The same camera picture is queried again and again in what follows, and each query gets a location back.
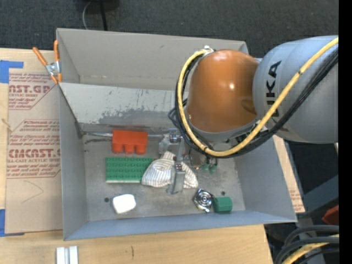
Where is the white rounded block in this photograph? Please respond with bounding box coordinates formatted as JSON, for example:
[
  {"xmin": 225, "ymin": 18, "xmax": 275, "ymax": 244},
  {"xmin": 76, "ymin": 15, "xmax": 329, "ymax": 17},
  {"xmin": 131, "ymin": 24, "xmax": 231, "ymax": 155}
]
[{"xmin": 112, "ymin": 193, "xmax": 138, "ymax": 215}]

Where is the white striped cloth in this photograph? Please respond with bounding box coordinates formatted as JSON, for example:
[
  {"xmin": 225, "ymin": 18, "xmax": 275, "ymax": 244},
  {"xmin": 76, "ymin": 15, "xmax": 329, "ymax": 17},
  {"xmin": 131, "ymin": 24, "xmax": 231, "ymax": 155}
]
[{"xmin": 141, "ymin": 150, "xmax": 199, "ymax": 190}]

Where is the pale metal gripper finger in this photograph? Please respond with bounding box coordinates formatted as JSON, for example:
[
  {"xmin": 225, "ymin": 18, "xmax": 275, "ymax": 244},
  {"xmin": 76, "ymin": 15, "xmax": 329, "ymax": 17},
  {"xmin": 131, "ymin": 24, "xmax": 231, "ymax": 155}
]
[
  {"xmin": 166, "ymin": 162, "xmax": 185, "ymax": 195},
  {"xmin": 158, "ymin": 132, "xmax": 183, "ymax": 154}
]

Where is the green cube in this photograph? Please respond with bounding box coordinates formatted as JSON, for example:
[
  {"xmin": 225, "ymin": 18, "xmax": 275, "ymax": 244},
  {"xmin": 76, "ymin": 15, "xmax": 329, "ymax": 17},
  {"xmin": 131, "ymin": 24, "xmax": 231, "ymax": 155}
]
[{"xmin": 212, "ymin": 196, "xmax": 234, "ymax": 214}]

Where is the grey metal bin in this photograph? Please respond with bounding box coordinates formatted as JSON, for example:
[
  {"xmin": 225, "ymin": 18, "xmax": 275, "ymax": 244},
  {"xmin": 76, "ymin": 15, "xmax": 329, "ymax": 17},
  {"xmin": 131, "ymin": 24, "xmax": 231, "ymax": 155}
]
[{"xmin": 56, "ymin": 27, "xmax": 298, "ymax": 241}]

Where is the orange-red toy brick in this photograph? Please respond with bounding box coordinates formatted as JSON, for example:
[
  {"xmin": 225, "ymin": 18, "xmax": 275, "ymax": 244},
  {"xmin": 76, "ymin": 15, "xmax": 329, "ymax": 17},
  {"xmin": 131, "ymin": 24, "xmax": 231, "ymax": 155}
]
[{"xmin": 111, "ymin": 129, "xmax": 149, "ymax": 155}]

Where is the green studded flat plate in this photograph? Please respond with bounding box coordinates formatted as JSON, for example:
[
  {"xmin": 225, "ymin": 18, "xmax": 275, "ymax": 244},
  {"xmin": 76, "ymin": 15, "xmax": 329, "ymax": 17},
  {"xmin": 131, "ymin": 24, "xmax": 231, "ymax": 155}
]
[{"xmin": 105, "ymin": 157, "xmax": 154, "ymax": 184}]

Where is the brown cardboard board red print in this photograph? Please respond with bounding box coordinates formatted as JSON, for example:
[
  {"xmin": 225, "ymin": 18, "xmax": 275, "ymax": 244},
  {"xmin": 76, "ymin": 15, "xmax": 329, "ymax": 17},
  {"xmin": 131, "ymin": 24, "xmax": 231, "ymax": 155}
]
[{"xmin": 0, "ymin": 47, "xmax": 306, "ymax": 235}]

